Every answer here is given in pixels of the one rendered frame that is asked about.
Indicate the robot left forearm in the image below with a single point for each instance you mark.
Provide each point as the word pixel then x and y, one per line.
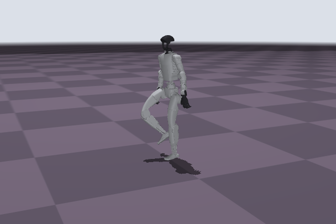
pixel 183 82

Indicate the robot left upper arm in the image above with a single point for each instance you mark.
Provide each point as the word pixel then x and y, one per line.
pixel 178 61

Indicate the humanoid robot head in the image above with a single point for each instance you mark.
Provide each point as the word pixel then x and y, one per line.
pixel 167 39

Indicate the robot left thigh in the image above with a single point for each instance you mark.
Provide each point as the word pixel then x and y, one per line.
pixel 173 109

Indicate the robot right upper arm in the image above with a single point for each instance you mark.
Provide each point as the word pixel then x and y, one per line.
pixel 160 71

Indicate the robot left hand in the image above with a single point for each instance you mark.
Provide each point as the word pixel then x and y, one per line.
pixel 184 100

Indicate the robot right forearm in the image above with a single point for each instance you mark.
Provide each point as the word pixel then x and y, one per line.
pixel 160 82

